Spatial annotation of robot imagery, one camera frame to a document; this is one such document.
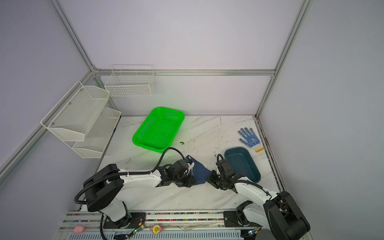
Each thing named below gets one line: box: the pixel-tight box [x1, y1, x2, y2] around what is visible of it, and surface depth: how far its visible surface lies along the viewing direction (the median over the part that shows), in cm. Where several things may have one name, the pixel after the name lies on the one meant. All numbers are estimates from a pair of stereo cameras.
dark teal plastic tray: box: [223, 146, 262, 183], surface depth 96 cm
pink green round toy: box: [150, 224, 164, 234], surface depth 69 cm
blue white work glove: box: [238, 127, 265, 153], surface depth 106 cm
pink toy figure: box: [73, 225, 85, 234], surface depth 72 cm
